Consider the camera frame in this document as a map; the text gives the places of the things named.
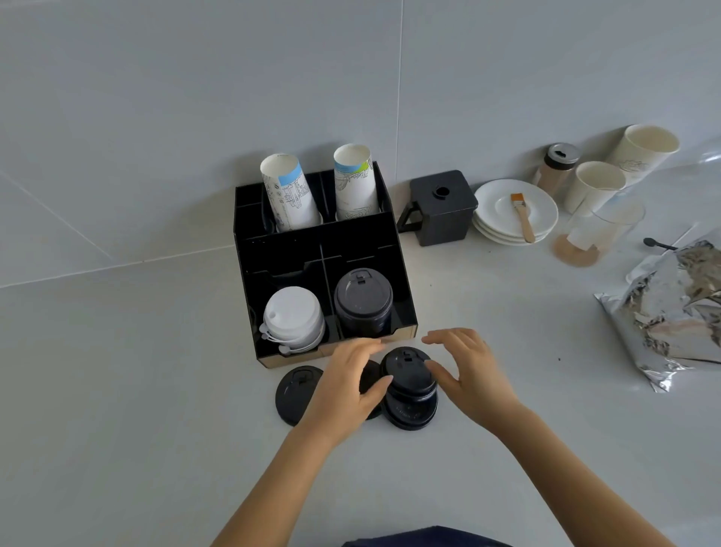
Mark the person's left hand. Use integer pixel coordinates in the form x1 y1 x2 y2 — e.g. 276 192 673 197
294 337 394 449

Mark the person's right hand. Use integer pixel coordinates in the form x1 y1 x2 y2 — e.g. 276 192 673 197
421 328 522 432

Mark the stack of black cup lids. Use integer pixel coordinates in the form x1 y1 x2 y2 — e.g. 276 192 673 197
333 268 394 339
380 346 439 404

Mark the person's right forearm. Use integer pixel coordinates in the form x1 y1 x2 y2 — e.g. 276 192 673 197
484 403 677 547

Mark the person's left forearm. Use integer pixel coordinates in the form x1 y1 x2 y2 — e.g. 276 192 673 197
211 424 362 547

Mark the black cup lid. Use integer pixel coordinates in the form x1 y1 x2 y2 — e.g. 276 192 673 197
275 366 325 427
358 361 391 422
383 392 439 432

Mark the stack of white cup lids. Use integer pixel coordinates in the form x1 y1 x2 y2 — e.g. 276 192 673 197
259 286 327 356

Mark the white saucer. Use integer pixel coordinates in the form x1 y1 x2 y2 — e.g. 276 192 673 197
473 179 560 238
472 217 555 243
474 224 550 247

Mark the person's dark blue clothing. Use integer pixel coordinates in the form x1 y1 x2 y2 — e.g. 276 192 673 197
342 526 514 547

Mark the black cup and lid organizer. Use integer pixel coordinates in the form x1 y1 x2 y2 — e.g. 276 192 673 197
233 160 419 370

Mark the black square pitcher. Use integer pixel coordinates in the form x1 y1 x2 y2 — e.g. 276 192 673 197
397 170 480 248

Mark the blue green printed cup stack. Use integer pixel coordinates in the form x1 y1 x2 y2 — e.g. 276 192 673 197
333 144 381 222

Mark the blue printed paper cup stack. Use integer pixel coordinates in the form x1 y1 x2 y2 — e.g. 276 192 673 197
259 153 323 233

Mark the clear plastic cup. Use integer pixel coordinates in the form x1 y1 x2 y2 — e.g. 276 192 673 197
554 196 646 268

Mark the shaker jar with black lid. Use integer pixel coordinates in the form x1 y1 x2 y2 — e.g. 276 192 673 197
533 142 581 198

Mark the silver foil bag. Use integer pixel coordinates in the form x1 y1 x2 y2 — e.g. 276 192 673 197
594 239 721 394

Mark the short white paper cup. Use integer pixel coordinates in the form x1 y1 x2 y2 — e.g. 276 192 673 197
564 161 628 216

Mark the tall white paper cup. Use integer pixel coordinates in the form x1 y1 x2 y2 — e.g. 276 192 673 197
605 124 681 188

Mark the clear plastic wrap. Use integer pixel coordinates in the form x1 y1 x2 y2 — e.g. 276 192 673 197
634 134 721 251

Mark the wooden handled pastry brush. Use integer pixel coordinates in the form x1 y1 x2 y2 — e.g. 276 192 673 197
510 193 537 244

